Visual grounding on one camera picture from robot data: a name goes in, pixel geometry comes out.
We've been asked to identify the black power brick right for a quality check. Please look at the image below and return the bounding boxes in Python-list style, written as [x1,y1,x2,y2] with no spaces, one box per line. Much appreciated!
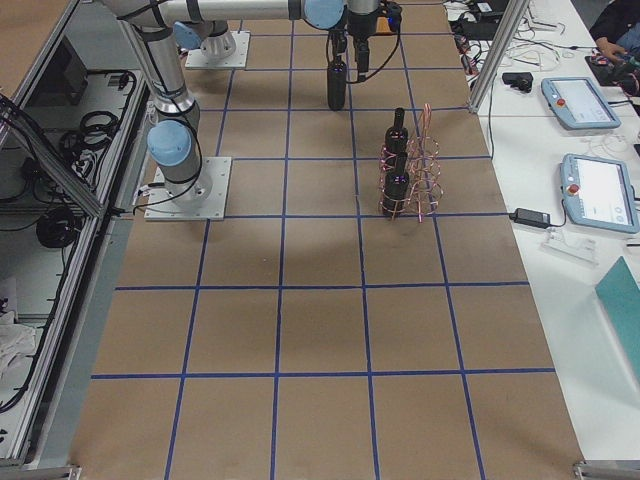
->
[509,208,551,229]

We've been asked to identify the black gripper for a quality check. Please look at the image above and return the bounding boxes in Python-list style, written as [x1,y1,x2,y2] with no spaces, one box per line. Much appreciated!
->
[329,28,370,73]
[347,0,380,42]

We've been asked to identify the clear acrylic stand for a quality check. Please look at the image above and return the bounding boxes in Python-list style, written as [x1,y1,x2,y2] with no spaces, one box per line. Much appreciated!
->
[541,227,599,267]

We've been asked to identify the teach pendant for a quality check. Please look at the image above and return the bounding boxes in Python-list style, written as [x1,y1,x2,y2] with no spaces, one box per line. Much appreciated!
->
[541,77,621,130]
[559,154,639,234]

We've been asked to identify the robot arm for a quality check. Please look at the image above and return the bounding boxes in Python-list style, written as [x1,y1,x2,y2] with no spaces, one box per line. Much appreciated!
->
[105,1,397,200]
[173,21,250,70]

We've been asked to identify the copper wire bottle basket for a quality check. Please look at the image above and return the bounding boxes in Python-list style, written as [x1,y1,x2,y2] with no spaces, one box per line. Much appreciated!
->
[378,103,444,222]

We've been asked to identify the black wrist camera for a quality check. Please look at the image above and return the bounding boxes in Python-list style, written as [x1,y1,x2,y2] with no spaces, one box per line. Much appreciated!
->
[502,72,533,93]

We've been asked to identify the aluminium frame post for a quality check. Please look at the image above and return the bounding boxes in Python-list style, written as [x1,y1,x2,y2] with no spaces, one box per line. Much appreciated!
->
[468,0,529,114]

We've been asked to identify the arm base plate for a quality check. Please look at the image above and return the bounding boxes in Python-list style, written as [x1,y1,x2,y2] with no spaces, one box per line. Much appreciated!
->
[185,31,250,70]
[144,157,232,221]

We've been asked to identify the white crumpled cloth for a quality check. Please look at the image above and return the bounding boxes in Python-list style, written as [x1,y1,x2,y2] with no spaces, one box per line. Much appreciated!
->
[0,279,39,381]

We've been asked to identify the teach pendant far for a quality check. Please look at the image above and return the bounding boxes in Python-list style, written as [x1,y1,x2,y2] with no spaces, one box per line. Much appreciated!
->
[541,77,621,130]

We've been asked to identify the dark wine bottle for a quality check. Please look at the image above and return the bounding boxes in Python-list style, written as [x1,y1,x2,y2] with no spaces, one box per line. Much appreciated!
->
[384,107,409,167]
[382,152,410,218]
[326,56,347,111]

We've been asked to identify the teach pendant near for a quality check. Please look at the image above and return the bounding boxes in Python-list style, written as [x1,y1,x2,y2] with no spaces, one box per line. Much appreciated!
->
[559,154,639,234]

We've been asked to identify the teal board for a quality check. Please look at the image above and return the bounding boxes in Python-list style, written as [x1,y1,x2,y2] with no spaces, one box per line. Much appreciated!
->
[595,257,640,378]

